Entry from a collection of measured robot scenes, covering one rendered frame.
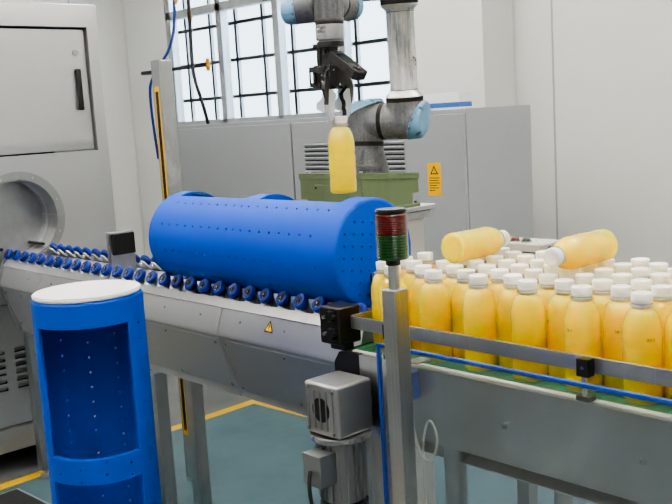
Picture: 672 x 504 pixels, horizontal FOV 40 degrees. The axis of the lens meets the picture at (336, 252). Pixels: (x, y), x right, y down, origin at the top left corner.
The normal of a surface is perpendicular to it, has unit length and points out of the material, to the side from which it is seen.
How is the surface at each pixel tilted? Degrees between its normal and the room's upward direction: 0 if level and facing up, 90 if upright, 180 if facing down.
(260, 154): 90
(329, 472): 90
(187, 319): 70
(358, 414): 90
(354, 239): 90
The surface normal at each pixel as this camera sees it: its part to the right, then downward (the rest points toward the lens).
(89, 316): 0.29, 0.12
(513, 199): 0.72, 0.06
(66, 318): -0.12, 0.15
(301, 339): -0.71, -0.20
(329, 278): -0.67, 0.47
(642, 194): -0.70, 0.15
